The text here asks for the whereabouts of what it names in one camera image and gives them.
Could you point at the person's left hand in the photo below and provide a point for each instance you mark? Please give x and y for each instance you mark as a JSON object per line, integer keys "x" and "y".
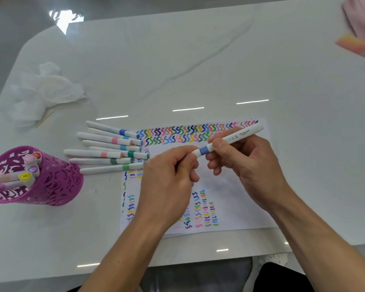
{"x": 164, "y": 188}

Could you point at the person's right hand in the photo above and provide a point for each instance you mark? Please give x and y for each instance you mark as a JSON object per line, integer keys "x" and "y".
{"x": 258, "y": 170}

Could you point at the blue banded white marker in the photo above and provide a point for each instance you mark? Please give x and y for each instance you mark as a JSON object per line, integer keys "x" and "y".
{"x": 246, "y": 132}

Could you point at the light green banded white marker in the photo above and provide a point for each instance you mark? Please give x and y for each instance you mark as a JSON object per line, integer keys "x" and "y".
{"x": 103, "y": 169}

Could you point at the grey green banded white marker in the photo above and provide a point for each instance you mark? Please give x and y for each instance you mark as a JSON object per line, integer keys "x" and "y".
{"x": 88, "y": 161}

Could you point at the bunch of white markers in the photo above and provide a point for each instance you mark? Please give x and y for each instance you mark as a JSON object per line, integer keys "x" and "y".
{"x": 94, "y": 137}

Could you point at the salmon banded white marker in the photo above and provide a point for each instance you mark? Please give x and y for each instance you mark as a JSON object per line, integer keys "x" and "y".
{"x": 82, "y": 153}

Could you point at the pink perforated pen holder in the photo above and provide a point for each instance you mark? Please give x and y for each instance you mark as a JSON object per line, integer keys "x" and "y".
{"x": 60, "y": 185}

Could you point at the red banded white marker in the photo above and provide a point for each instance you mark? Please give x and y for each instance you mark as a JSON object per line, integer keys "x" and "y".
{"x": 37, "y": 155}

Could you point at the purple banded white marker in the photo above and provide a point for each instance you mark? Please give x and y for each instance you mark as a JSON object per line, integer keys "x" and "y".
{"x": 33, "y": 169}

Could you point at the yellow banded white marker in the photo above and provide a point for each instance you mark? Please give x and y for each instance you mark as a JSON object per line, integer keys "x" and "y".
{"x": 24, "y": 176}

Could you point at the lilac banded white marker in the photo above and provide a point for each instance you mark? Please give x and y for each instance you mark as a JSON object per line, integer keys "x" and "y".
{"x": 0, "y": 188}

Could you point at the peach banded white marker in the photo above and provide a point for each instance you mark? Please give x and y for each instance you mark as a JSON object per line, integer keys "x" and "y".
{"x": 0, "y": 178}

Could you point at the person's left forearm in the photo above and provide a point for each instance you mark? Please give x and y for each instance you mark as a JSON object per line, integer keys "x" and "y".
{"x": 121, "y": 261}

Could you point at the person's right forearm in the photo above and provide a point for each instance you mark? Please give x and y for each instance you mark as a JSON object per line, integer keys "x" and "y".
{"x": 325, "y": 249}

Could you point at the person's right white shoe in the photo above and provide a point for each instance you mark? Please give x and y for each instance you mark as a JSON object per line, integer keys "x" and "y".
{"x": 273, "y": 258}

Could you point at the black trousers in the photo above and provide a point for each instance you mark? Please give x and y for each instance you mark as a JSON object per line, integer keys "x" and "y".
{"x": 283, "y": 279}

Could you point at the crumpled white tissue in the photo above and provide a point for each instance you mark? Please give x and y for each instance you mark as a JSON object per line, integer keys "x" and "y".
{"x": 45, "y": 91}

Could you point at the pink yellow eraser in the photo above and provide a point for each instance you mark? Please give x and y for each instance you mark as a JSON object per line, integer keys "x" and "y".
{"x": 352, "y": 44}

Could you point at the pink pencil case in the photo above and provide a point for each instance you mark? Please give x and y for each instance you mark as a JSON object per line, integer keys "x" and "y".
{"x": 362, "y": 18}

